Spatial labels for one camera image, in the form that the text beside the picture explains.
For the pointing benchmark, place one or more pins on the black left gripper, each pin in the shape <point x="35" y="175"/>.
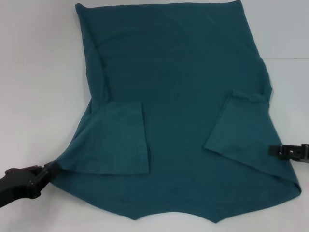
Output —
<point x="17" y="183"/>

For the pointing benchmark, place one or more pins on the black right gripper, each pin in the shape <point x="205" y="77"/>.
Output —
<point x="305" y="153"/>

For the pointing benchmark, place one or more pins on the blue teal shirt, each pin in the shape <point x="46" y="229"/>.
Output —
<point x="169" y="84"/>

